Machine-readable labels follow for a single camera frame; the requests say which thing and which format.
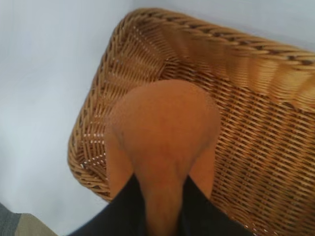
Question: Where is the woven wicker basket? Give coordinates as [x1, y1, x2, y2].
[67, 7, 315, 236]

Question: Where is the bumpy orange fruit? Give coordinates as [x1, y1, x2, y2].
[104, 79, 221, 236]

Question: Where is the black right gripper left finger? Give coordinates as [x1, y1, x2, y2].
[71, 173, 150, 236]

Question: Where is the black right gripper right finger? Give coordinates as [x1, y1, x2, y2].
[179, 177, 252, 236]

